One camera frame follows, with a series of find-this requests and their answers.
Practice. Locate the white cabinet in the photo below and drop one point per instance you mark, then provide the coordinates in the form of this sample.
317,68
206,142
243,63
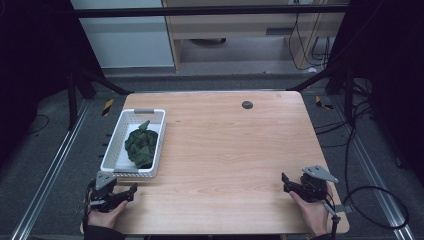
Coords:
126,40

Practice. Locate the light wooden desk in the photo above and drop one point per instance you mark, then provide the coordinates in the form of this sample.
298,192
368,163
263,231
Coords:
233,26

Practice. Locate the person's right hand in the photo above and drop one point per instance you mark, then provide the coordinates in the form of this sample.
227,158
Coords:
313,216

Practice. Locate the person's left hand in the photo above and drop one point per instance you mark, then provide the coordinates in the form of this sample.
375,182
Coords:
106,218

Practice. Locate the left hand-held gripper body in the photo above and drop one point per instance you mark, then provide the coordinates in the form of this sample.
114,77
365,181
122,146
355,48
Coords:
104,186

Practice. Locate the dark green cloth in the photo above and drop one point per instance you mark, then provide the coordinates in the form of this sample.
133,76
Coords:
141,146

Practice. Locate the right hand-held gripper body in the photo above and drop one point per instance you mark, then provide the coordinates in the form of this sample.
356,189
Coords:
315,186

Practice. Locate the yellow black striped tape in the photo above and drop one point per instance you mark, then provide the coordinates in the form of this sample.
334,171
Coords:
107,107
321,104

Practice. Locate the black horizontal frame bar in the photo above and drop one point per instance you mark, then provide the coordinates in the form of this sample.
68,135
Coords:
200,11

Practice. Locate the dark round table grommet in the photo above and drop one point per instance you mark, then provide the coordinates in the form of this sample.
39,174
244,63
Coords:
247,105

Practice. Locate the white plastic basket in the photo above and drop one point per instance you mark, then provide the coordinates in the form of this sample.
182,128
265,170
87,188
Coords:
115,156

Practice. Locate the dark curtain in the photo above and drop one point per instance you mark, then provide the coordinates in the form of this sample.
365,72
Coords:
393,66
33,60

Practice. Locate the aluminium floor rail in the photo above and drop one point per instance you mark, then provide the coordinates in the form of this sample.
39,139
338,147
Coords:
370,173
50,173

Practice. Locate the black metal stand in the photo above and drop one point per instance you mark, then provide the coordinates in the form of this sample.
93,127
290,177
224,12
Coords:
72,100
348,96

